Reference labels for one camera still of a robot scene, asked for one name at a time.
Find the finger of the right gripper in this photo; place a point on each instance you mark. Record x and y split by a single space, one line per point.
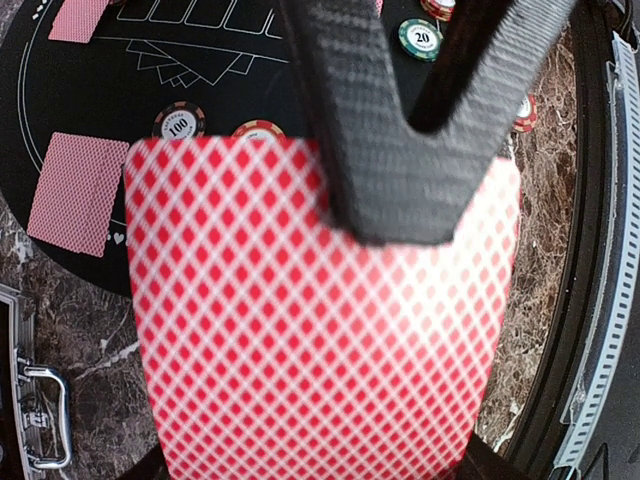
408 179

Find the red chips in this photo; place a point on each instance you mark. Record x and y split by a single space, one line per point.
259 129
441 10

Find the green chips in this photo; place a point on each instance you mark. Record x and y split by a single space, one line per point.
420 39

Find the red-gold 5 chip stack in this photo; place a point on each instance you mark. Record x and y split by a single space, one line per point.
527 116

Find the red card deck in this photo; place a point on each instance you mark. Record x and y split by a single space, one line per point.
277 347

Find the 100 chips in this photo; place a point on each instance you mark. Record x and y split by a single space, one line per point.
180 120

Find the dealt red card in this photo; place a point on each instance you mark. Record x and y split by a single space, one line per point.
77 20
75 193

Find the black round poker mat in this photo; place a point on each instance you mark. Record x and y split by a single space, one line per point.
229 58

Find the aluminium poker chip case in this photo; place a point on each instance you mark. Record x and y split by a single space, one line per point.
35 415

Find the white slotted cable duct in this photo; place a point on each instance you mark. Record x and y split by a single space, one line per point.
602 411

